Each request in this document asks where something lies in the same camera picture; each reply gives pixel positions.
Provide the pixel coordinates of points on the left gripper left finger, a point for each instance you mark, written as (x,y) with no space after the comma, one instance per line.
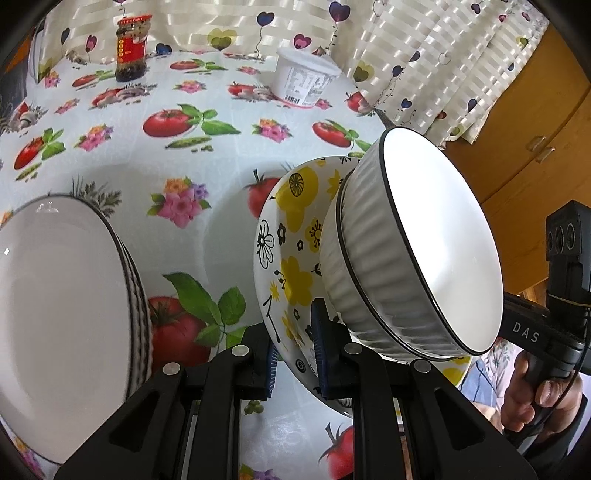
(264,372)

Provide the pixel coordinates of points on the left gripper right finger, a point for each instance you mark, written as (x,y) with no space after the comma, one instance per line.
(330,339)

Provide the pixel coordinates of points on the white ribbed bowl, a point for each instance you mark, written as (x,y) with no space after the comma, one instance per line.
(378,292)
(410,180)

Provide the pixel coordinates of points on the yellow floral bowl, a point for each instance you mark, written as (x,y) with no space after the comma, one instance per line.
(286,259)

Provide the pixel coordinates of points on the white plate black rim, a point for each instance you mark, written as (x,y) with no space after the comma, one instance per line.
(66,339)
(140,326)

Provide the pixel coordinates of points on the person right hand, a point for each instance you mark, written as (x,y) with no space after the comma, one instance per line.
(521,398)

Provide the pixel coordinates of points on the wooden cabinet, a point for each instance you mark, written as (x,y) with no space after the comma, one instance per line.
(532,157)

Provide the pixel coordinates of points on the fruit print tablecloth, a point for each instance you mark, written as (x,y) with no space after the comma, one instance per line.
(180,162)

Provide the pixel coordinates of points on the white plastic yogurt tub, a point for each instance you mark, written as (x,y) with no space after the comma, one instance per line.
(300,77)

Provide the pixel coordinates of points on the heart print curtain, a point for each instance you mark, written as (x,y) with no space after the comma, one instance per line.
(437,67)

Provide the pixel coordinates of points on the chili sauce jar red lid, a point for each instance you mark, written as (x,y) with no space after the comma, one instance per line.
(131,37)

